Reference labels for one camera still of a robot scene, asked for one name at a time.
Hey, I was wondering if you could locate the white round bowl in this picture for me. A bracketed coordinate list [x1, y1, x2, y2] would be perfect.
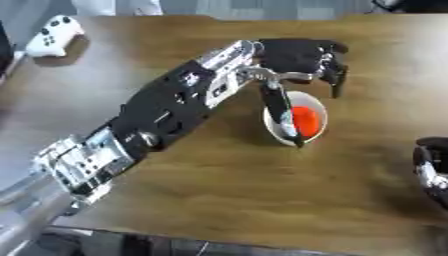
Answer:
[260, 90, 329, 148]

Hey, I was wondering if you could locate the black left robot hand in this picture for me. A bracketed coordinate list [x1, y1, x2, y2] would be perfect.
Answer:
[243, 38, 352, 149]

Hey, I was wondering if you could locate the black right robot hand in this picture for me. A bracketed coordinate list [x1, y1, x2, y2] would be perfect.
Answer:
[411, 136, 448, 210]

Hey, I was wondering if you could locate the white game controller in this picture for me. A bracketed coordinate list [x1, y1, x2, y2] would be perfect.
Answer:
[22, 14, 88, 58]

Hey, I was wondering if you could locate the orange toy object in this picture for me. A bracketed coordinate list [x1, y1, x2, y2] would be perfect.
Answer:
[290, 105, 322, 138]

